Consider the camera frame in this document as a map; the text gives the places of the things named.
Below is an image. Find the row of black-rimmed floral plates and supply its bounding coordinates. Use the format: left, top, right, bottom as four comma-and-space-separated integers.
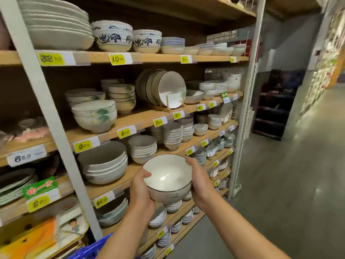
135, 68, 187, 110

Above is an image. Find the yellow bear divided plate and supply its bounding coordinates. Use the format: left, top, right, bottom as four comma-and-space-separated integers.
0, 205, 89, 259

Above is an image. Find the row of blue grey bowls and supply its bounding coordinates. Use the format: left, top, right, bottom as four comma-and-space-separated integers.
193, 132, 236, 166

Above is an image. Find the wooden plate rack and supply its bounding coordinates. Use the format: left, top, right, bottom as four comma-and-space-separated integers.
152, 95, 187, 113

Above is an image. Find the stack of pale green plates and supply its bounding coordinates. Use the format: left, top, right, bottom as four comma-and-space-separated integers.
0, 168, 38, 207

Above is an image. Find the blue patterned white bowl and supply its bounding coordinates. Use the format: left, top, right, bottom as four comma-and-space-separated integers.
92, 29, 133, 53
132, 29, 163, 37
132, 35, 162, 54
91, 21, 133, 32

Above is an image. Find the stack of large white bowls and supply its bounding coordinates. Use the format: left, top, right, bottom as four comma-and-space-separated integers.
78, 140, 129, 185

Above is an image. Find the stack of large white dishes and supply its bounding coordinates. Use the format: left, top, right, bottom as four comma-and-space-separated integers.
16, 0, 95, 51

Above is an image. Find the bundle of pink ceramic spoons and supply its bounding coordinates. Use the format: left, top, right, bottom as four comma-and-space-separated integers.
13, 118, 50, 142

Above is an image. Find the blue shopping basket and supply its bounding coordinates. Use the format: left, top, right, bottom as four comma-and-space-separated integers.
67, 232, 114, 259

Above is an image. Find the distant stocked shelving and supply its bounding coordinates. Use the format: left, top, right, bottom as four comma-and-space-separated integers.
300, 8, 345, 114

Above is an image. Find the person's left hand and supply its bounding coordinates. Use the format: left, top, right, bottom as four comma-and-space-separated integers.
129, 168, 156, 222

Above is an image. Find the person's right forearm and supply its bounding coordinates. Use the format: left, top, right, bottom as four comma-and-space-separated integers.
204, 196, 291, 259

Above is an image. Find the row of patterned boxes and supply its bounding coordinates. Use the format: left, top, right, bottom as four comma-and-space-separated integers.
206, 28, 250, 44

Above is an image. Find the white price tag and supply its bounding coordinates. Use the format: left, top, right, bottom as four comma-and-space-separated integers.
6, 145, 48, 168

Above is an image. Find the dark display rack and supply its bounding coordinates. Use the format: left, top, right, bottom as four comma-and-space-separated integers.
252, 68, 307, 141

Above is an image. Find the person's right hand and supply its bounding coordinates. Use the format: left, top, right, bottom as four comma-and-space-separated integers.
184, 156, 216, 211

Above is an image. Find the person's left forearm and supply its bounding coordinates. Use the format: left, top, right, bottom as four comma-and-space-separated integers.
96, 205, 154, 259

